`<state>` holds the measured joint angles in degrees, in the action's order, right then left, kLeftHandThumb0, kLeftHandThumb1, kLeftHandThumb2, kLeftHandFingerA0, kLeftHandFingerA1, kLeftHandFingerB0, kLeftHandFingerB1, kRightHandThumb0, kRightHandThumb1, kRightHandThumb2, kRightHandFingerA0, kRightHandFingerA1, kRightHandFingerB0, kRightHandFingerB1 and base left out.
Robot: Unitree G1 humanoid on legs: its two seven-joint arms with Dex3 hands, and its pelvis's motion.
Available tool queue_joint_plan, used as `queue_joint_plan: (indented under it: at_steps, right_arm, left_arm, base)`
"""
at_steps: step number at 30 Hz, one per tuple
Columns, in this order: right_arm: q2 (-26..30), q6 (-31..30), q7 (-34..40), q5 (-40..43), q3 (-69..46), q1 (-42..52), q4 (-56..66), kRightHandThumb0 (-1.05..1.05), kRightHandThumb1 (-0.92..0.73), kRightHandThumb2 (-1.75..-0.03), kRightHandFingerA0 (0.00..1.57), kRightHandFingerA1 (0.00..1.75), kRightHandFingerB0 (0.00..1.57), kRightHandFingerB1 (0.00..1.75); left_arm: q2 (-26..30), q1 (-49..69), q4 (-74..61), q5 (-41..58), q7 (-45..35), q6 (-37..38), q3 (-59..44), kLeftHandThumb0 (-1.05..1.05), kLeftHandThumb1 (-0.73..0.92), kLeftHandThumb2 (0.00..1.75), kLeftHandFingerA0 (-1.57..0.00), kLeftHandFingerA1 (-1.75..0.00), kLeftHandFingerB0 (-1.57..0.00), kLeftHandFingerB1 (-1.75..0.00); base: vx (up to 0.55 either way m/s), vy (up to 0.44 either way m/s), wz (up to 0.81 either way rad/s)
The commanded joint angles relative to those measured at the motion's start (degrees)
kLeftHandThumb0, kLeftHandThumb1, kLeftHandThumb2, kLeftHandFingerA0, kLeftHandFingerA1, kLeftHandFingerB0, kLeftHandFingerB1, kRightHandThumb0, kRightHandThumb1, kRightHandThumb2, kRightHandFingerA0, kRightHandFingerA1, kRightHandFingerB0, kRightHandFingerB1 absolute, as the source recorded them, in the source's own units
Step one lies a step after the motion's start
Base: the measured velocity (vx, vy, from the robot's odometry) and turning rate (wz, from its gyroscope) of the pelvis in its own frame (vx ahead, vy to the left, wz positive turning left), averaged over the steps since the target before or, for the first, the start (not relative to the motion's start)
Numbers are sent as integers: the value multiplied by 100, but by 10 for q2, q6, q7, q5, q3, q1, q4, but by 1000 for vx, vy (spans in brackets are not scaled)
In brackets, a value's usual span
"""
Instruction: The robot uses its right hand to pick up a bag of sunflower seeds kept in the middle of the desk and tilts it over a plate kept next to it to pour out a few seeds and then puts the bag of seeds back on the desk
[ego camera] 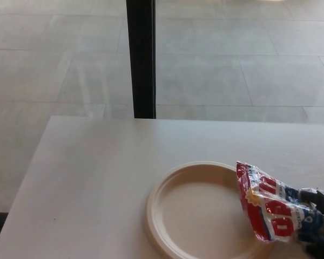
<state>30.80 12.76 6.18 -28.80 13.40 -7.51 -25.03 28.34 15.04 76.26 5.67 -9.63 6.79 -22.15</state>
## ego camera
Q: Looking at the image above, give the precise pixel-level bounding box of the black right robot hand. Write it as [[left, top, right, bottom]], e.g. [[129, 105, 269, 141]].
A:
[[299, 188, 324, 259]]

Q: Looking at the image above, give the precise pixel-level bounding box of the red blue sunflower seed bag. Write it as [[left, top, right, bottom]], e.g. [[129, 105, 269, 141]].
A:
[[235, 161, 324, 243]]

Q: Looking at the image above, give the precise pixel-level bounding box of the beige round paper plate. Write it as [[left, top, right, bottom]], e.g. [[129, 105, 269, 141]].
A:
[[145, 161, 276, 259]]

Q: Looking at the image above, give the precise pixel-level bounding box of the black window frame post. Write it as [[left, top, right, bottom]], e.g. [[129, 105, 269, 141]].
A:
[[125, 0, 157, 120]]

